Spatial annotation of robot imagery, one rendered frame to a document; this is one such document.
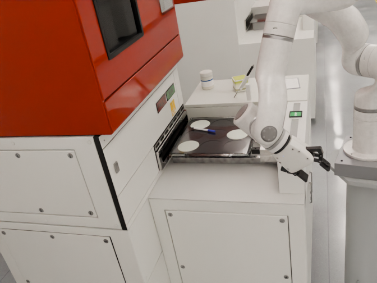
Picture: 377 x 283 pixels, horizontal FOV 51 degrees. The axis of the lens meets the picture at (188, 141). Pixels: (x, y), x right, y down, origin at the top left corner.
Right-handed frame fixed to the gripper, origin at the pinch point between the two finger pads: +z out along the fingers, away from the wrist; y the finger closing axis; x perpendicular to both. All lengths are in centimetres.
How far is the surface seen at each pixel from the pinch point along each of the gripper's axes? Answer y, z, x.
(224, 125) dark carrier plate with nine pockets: -55, -14, 48
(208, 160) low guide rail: -56, -13, 25
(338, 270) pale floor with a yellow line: -72, 88, 32
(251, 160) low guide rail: -41.3, -0.9, 27.5
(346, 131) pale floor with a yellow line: -102, 112, 188
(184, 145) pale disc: -61, -25, 28
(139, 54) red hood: -29, -66, 23
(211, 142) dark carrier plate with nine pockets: -52, -17, 32
